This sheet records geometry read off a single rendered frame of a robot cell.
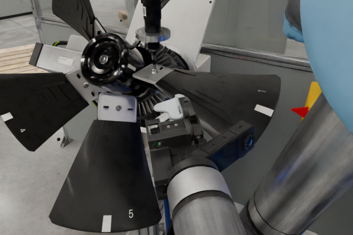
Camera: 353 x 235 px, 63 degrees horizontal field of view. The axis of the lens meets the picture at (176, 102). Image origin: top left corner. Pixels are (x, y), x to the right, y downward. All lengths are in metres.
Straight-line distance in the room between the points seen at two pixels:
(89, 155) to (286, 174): 0.42
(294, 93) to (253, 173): 0.54
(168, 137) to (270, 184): 0.15
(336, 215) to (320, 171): 1.42
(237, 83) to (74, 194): 0.40
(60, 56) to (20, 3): 5.44
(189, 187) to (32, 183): 1.92
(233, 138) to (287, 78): 0.91
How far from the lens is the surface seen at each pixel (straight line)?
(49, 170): 2.26
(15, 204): 2.12
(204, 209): 0.32
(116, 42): 0.63
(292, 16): 0.52
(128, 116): 0.66
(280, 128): 1.44
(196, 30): 0.89
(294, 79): 1.31
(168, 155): 0.40
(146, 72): 0.63
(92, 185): 0.64
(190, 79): 0.60
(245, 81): 0.61
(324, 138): 0.29
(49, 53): 0.99
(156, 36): 0.56
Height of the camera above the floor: 1.46
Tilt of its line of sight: 32 degrees down
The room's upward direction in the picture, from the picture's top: straight up
